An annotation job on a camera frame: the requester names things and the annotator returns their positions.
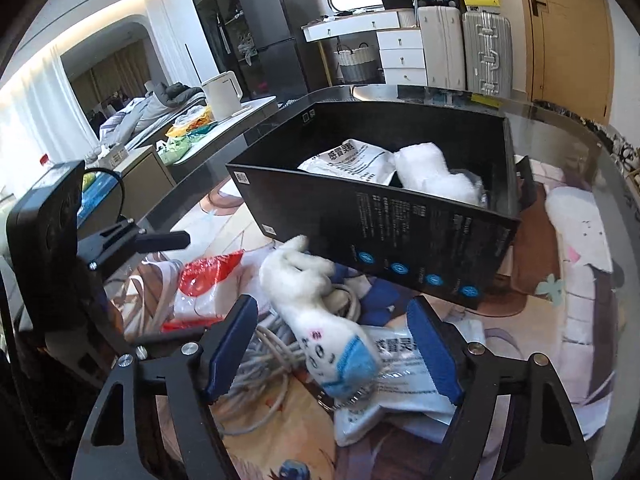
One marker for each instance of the bed with grey bedding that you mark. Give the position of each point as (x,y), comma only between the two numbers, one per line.
(145,110)

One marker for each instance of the white foam wrap bundle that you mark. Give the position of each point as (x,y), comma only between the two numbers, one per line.
(430,170)

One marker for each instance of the white plush toy blue mask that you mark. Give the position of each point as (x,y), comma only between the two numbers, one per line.
(310,285)

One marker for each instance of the white side counter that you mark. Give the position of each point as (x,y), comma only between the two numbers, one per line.
(240,115)

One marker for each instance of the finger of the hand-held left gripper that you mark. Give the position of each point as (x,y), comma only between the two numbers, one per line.
(160,241)

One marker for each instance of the black cardboard box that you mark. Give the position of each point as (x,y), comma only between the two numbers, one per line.
(400,230)

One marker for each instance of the yellow snack bag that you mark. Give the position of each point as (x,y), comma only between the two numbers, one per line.
(192,122)

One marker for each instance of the white dressing desk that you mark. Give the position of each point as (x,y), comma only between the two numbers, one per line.
(400,55)

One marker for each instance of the white medicine packet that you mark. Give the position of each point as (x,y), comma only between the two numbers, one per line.
(350,160)
(395,385)

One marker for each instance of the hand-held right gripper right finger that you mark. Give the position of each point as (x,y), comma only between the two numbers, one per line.
(435,355)

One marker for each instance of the green cloth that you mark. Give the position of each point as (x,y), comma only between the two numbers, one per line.
(175,150)

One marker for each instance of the silver suitcase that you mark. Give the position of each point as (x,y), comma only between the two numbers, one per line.
(487,55)

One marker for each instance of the tissue box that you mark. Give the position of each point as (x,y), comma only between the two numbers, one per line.
(114,153)

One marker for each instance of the white curtain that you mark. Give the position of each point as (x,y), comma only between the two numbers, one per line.
(45,120)

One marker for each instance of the black glass cabinet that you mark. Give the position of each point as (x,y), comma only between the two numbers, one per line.
(210,20)

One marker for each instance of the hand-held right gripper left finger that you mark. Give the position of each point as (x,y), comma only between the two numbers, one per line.
(227,350)

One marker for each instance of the white suitcase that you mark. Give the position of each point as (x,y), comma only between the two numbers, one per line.
(442,50)

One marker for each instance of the blue bag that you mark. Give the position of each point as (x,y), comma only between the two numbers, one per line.
(100,200)

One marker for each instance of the group of shoes on floor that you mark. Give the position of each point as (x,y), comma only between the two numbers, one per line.
(625,152)

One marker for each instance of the white electric kettle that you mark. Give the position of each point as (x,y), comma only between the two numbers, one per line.
(222,95)

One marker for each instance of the red white plastic bag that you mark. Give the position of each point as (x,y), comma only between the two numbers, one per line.
(205,280)

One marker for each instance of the wooden door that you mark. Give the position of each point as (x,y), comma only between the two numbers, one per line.
(570,50)

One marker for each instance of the grey white woven basket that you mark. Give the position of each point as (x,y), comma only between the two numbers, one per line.
(357,67)

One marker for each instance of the yellow black shoe box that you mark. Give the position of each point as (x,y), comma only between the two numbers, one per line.
(481,5)

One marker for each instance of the black refrigerator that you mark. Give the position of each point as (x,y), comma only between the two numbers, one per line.
(280,35)

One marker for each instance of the beige cabinet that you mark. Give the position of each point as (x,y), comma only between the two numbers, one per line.
(145,180)

